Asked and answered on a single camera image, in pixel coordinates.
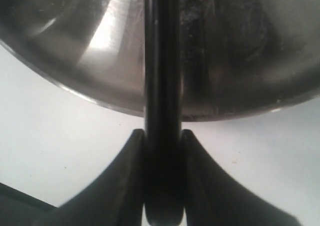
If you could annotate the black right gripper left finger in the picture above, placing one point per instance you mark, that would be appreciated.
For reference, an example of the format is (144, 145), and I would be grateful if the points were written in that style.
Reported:
(114, 198)

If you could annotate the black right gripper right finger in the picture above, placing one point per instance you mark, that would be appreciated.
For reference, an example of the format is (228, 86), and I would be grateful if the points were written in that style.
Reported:
(214, 198)

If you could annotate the black knife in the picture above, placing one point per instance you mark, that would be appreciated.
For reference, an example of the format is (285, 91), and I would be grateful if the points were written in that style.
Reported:
(163, 198)

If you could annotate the round stainless steel plate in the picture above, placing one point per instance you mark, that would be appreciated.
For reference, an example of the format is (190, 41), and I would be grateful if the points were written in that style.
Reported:
(239, 57)

